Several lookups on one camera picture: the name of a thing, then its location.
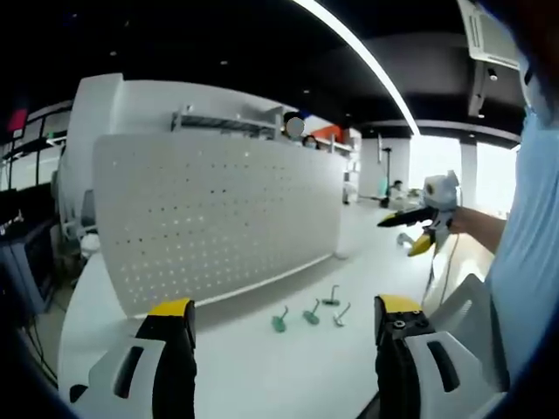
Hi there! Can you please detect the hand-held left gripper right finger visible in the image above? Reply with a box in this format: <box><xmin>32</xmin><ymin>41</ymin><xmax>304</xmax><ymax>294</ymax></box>
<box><xmin>373</xmin><ymin>293</ymin><xmax>511</xmax><ymax>419</ymax></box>

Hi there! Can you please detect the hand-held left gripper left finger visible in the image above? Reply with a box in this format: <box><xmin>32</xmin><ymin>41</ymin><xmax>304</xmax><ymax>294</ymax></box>
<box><xmin>68</xmin><ymin>298</ymin><xmax>198</xmax><ymax>419</ymax></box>

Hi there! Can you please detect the white hook assembly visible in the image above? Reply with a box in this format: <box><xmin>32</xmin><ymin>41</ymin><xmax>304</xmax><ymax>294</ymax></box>
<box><xmin>332</xmin><ymin>302</ymin><xmax>352</xmax><ymax>328</ymax></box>

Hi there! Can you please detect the light green hook assembly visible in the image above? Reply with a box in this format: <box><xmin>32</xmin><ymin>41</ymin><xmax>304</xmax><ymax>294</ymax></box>
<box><xmin>270</xmin><ymin>304</ymin><xmax>290</xmax><ymax>334</ymax></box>
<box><xmin>301</xmin><ymin>299</ymin><xmax>321</xmax><ymax>326</ymax></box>

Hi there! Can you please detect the white perforated mounting plate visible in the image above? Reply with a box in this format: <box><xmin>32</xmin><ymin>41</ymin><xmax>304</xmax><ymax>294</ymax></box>
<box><xmin>91</xmin><ymin>132</ymin><xmax>351</xmax><ymax>320</ymax></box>

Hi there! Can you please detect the person's right hand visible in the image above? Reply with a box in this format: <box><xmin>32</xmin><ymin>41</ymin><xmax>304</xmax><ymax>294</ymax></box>
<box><xmin>448</xmin><ymin>207</ymin><xmax>476</xmax><ymax>236</ymax></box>

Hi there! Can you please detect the white chair backrest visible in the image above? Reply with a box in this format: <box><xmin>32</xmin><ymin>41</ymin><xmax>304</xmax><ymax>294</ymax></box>
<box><xmin>430</xmin><ymin>272</ymin><xmax>493</xmax><ymax>335</ymax></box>

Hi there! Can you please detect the white shelf unit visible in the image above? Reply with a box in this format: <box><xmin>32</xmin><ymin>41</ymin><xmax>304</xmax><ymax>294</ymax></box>
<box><xmin>331</xmin><ymin>125</ymin><xmax>364</xmax><ymax>205</ymax></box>

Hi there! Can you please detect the person's light blue shirt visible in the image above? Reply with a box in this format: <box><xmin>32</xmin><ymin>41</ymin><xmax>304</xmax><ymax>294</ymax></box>
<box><xmin>485</xmin><ymin>108</ymin><xmax>559</xmax><ymax>396</ymax></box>

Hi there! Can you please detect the long ceiling light strip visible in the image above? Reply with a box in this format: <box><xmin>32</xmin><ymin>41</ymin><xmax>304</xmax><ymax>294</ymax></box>
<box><xmin>290</xmin><ymin>0</ymin><xmax>421</xmax><ymax>135</ymax></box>

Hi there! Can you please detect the dark drawer cabinet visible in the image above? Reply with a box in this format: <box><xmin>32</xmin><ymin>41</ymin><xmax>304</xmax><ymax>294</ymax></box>
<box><xmin>0</xmin><ymin>220</ymin><xmax>58</xmax><ymax>318</ymax></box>

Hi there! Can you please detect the ceiling air conditioner unit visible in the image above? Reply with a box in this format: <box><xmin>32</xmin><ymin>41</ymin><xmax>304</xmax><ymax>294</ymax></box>
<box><xmin>456</xmin><ymin>0</ymin><xmax>525</xmax><ymax>71</ymax></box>

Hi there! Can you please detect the grey office chair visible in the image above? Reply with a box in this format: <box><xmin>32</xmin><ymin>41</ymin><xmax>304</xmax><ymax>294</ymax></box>
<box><xmin>80</xmin><ymin>188</ymin><xmax>98</xmax><ymax>235</ymax></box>

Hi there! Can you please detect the person's head with mask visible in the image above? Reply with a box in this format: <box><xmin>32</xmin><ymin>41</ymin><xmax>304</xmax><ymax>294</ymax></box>
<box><xmin>508</xmin><ymin>0</ymin><xmax>559</xmax><ymax>130</ymax></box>

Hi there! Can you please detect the black monitor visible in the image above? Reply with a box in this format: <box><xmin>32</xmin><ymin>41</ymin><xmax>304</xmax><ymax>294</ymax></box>
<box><xmin>0</xmin><ymin>182</ymin><xmax>54</xmax><ymax>239</ymax></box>

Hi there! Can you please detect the metal storage rack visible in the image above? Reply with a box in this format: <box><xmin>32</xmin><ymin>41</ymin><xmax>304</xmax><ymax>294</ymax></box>
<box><xmin>170</xmin><ymin>103</ymin><xmax>286</xmax><ymax>141</ymax></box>

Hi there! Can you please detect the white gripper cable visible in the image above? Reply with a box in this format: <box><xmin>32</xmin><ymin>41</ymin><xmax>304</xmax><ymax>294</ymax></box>
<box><xmin>421</xmin><ymin>233</ymin><xmax>460</xmax><ymax>309</ymax></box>

